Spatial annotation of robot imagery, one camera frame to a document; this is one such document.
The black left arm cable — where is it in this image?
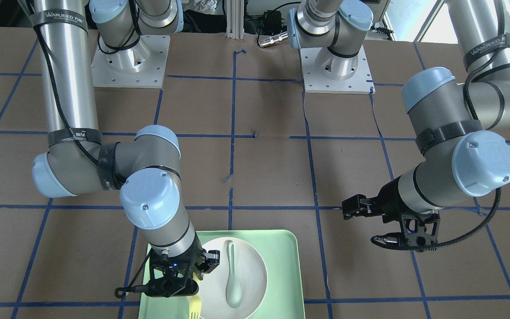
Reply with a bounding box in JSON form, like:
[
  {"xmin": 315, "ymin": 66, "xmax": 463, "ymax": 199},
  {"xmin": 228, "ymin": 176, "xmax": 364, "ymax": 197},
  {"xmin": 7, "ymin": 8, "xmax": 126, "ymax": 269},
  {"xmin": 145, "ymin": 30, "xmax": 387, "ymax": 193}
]
[{"xmin": 370, "ymin": 188, "xmax": 502, "ymax": 249}]

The aluminium frame post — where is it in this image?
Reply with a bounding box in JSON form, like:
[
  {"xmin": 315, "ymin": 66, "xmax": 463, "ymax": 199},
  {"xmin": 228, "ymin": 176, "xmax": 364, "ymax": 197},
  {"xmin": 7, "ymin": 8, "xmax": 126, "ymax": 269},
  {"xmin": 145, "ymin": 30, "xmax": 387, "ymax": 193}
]
[{"xmin": 224, "ymin": 0, "xmax": 245, "ymax": 41}]

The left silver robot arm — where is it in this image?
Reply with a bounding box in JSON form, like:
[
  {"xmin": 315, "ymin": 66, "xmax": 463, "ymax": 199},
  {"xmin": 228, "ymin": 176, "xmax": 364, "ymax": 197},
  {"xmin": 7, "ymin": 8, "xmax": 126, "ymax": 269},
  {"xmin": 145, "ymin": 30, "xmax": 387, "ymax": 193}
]
[{"xmin": 342, "ymin": 0, "xmax": 510, "ymax": 222}]

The pale green spoon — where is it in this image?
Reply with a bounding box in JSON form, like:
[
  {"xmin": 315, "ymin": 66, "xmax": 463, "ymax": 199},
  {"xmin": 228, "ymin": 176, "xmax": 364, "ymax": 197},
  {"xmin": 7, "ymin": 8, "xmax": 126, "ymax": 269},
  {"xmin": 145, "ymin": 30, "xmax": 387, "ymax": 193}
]
[{"xmin": 225, "ymin": 240, "xmax": 243, "ymax": 309}]

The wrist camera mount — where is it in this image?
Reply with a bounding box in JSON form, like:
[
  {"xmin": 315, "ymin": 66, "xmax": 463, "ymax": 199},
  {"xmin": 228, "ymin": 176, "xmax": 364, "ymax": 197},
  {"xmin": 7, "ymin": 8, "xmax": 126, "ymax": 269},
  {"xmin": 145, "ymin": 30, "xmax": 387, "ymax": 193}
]
[
  {"xmin": 144, "ymin": 261, "xmax": 200, "ymax": 298},
  {"xmin": 399, "ymin": 210, "xmax": 440, "ymax": 252}
]

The silver cable connector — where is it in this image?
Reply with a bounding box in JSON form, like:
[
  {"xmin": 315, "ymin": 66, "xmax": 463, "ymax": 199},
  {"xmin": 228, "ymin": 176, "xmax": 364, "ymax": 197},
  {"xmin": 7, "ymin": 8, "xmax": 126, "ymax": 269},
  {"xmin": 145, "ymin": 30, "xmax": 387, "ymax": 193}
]
[{"xmin": 257, "ymin": 31, "xmax": 289, "ymax": 48}]

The yellow plastic fork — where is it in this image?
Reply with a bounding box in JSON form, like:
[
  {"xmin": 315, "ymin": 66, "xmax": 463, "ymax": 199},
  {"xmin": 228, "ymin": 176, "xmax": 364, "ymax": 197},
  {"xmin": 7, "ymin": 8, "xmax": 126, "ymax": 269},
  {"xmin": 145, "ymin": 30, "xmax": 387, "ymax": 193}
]
[{"xmin": 188, "ymin": 293, "xmax": 202, "ymax": 319}]

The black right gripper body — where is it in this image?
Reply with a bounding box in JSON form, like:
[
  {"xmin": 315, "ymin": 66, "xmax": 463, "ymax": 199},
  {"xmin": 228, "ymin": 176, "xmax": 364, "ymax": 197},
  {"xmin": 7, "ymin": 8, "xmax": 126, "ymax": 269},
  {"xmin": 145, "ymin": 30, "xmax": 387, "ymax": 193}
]
[{"xmin": 148, "ymin": 235, "xmax": 207, "ymax": 280}]

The light green tray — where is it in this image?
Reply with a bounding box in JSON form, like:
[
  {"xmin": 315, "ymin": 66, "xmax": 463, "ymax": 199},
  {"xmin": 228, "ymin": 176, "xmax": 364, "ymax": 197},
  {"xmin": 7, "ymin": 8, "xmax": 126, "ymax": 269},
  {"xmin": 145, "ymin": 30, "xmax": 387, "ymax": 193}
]
[{"xmin": 138, "ymin": 230, "xmax": 305, "ymax": 319}]

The black camera cable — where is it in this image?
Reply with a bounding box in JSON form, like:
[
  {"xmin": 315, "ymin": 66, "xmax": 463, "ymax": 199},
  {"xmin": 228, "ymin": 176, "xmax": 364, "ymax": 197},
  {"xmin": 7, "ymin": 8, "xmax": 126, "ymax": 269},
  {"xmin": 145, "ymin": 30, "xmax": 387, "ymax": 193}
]
[{"xmin": 114, "ymin": 250, "xmax": 154, "ymax": 299}]

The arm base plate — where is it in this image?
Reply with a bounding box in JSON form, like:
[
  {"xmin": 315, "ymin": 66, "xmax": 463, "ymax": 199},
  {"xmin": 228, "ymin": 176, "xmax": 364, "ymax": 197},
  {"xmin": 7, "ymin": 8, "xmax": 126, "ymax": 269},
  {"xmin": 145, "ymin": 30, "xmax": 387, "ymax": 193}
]
[
  {"xmin": 91, "ymin": 35, "xmax": 170, "ymax": 89},
  {"xmin": 299, "ymin": 47, "xmax": 376, "ymax": 94}
]

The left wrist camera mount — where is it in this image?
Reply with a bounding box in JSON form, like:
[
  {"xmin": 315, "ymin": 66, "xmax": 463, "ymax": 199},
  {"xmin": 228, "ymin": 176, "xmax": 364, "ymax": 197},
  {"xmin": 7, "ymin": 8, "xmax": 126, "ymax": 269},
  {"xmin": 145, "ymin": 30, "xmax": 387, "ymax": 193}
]
[{"xmin": 399, "ymin": 210, "xmax": 440, "ymax": 252}]

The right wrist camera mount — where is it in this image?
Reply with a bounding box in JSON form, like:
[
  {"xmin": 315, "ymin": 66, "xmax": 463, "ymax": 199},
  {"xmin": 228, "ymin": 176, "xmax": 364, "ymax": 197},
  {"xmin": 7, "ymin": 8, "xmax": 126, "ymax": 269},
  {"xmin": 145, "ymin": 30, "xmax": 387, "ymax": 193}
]
[{"xmin": 144, "ymin": 261, "xmax": 200, "ymax": 298}]

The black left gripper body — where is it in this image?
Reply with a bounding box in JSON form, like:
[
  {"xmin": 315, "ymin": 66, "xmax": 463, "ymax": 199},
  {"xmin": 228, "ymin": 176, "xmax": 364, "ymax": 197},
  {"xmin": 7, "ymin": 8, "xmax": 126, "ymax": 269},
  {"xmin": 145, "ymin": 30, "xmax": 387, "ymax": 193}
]
[{"xmin": 377, "ymin": 177, "xmax": 410, "ymax": 224}]

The white round plate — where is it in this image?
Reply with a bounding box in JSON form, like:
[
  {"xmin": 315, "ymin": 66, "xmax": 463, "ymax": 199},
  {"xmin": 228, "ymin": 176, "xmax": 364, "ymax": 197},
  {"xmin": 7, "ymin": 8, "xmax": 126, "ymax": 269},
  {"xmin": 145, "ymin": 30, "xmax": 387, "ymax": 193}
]
[{"xmin": 197, "ymin": 237, "xmax": 268, "ymax": 319}]

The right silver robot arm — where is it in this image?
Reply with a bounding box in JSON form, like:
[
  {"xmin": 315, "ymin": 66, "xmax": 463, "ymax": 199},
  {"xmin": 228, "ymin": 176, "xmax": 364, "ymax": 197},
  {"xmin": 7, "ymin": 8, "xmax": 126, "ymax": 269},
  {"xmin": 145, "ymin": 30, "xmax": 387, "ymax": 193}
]
[{"xmin": 20, "ymin": 0, "xmax": 220, "ymax": 283}]

